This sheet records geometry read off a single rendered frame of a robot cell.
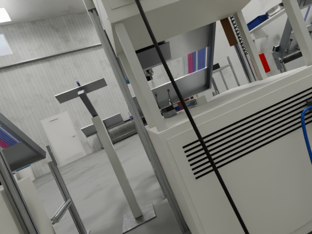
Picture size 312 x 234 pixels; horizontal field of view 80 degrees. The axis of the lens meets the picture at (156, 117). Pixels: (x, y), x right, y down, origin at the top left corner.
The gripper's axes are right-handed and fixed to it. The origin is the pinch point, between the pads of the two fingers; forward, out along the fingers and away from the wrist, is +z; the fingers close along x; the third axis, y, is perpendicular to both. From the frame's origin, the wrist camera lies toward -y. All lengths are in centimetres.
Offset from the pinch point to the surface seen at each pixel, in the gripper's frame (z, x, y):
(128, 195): 37, -49, -66
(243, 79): -322, 365, -260
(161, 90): -1.6, 5.0, -15.7
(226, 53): -398, 358, -190
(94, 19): 10, -24, 45
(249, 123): 85, 10, 6
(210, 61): 3.5, 47.0, -5.3
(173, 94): -3.5, 15.2, -23.9
